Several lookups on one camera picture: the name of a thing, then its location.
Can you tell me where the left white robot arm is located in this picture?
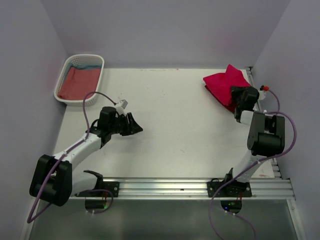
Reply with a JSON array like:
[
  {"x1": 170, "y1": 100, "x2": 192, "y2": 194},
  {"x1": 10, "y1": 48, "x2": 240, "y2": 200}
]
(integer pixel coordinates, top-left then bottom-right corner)
[{"x1": 29, "y1": 106, "x2": 143, "y2": 207}]

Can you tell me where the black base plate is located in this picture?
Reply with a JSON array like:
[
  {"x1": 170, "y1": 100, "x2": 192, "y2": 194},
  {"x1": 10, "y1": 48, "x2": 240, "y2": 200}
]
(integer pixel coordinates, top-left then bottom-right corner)
[
  {"x1": 101, "y1": 181, "x2": 120, "y2": 198},
  {"x1": 206, "y1": 178, "x2": 253, "y2": 198}
]

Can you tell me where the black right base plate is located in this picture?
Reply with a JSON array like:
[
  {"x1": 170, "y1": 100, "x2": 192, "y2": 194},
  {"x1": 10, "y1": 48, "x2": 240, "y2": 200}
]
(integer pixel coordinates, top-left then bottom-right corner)
[{"x1": 206, "y1": 178, "x2": 253, "y2": 198}]

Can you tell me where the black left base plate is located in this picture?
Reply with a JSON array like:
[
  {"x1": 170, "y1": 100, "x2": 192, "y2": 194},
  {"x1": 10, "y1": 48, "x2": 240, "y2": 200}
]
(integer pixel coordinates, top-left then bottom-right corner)
[{"x1": 101, "y1": 181, "x2": 120, "y2": 198}]

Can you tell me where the white perforated plastic basket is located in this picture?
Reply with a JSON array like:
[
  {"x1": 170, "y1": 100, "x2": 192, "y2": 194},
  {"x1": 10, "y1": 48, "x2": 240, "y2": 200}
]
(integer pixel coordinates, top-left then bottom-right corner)
[{"x1": 54, "y1": 54, "x2": 105, "y2": 107}]

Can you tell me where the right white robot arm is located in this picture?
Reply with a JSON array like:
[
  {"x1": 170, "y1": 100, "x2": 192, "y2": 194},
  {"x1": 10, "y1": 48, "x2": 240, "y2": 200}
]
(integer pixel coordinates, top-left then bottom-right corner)
[{"x1": 222, "y1": 85, "x2": 285, "y2": 197}]

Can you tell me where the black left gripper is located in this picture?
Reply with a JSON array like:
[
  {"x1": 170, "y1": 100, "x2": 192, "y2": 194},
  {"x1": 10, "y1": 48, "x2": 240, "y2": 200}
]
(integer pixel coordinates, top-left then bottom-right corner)
[{"x1": 108, "y1": 112, "x2": 143, "y2": 136}]

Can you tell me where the crimson red t-shirt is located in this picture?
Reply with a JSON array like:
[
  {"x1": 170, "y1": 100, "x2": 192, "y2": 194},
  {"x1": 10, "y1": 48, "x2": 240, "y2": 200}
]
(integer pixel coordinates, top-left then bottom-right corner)
[{"x1": 203, "y1": 64, "x2": 251, "y2": 108}]

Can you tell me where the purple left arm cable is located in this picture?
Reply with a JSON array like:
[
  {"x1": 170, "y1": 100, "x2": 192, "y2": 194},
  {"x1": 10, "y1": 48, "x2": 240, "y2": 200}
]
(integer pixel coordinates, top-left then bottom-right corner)
[{"x1": 26, "y1": 91, "x2": 117, "y2": 224}]

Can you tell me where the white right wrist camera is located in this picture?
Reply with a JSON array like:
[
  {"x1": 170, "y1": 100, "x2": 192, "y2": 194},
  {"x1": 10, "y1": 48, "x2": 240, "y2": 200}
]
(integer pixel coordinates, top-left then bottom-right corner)
[{"x1": 258, "y1": 85, "x2": 270, "y2": 101}]

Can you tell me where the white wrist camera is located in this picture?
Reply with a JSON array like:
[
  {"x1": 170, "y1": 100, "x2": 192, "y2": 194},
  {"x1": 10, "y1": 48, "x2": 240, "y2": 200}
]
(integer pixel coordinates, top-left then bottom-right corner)
[
  {"x1": 258, "y1": 85, "x2": 270, "y2": 101},
  {"x1": 114, "y1": 99, "x2": 128, "y2": 116}
]

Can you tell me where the aluminium mounting rail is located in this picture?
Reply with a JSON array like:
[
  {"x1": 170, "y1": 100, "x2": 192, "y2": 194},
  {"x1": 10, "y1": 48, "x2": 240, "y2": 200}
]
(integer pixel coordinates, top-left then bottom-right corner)
[{"x1": 71, "y1": 173, "x2": 295, "y2": 200}]

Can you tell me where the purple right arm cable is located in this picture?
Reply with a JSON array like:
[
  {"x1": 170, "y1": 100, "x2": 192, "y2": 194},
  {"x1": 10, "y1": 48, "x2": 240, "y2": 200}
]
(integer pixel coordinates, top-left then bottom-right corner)
[{"x1": 207, "y1": 88, "x2": 298, "y2": 240}]

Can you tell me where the dark red folded shirt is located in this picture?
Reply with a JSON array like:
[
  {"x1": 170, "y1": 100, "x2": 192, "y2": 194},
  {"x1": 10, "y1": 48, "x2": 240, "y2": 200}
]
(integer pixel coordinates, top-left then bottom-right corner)
[{"x1": 204, "y1": 85, "x2": 237, "y2": 114}]

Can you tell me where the light blue folded shirt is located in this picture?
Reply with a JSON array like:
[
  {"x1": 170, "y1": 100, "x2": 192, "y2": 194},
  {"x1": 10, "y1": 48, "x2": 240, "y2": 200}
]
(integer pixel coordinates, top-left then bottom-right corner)
[{"x1": 68, "y1": 62, "x2": 102, "y2": 70}]

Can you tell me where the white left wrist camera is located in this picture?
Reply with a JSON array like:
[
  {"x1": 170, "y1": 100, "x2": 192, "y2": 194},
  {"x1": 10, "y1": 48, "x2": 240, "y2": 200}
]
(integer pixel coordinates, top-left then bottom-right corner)
[{"x1": 114, "y1": 99, "x2": 128, "y2": 116}]

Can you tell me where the salmon pink folded shirt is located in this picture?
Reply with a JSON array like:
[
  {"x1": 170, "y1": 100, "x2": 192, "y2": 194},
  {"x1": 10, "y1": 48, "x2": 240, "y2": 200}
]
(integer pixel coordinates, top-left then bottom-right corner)
[{"x1": 57, "y1": 67, "x2": 101, "y2": 101}]

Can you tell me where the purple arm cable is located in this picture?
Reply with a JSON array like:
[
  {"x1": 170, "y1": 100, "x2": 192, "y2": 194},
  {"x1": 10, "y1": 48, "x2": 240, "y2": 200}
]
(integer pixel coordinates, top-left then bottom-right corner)
[
  {"x1": 26, "y1": 91, "x2": 117, "y2": 224},
  {"x1": 207, "y1": 88, "x2": 298, "y2": 240}
]

